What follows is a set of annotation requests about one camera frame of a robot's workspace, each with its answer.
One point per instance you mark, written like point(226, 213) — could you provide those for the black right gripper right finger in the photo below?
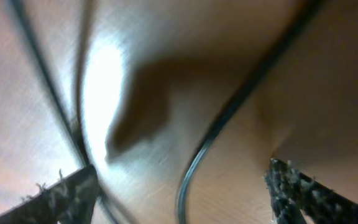
point(293, 196)

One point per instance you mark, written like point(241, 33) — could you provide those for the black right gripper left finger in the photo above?
point(70, 200)

